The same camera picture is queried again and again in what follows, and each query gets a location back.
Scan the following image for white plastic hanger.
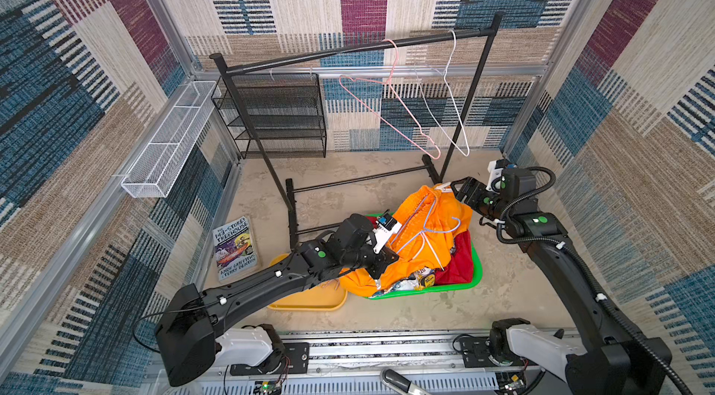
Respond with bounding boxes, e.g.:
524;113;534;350
412;28;471;159

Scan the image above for blue wire hanger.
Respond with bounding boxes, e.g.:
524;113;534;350
388;187;471;273

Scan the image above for yellow plastic tray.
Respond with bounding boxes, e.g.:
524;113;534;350
268;281;348;312

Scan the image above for black wire shoe shelf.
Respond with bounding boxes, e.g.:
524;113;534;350
233;74;327;159

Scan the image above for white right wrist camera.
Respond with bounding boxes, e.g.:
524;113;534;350
487;159;511;191

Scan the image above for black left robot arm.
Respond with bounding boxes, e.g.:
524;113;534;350
155;213;401;388

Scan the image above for pink wire hanger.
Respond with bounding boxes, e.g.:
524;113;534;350
337;38;442;160

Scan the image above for green plastic basket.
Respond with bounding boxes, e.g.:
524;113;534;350
363;213;482;299

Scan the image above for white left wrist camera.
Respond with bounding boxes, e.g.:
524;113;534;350
372;213;402;254

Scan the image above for red shorts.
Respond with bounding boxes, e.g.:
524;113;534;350
341;229;482;298

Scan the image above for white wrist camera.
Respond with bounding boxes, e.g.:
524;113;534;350
487;159;511;191
372;213;402;254

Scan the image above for orange shorts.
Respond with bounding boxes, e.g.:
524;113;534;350
339;184;479;298

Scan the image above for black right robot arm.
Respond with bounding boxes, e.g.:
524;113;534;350
450;165;681;394

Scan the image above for white blue patterned shorts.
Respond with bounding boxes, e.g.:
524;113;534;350
374;268;436;296

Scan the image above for colourful book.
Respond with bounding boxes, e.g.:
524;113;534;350
212;216;260;281

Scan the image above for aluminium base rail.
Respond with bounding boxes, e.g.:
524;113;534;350
139;329;627;395

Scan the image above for black clothes rack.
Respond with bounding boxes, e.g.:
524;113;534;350
209;10;506;251

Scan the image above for white wire mesh basket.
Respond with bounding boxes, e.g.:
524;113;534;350
121;80;218;199

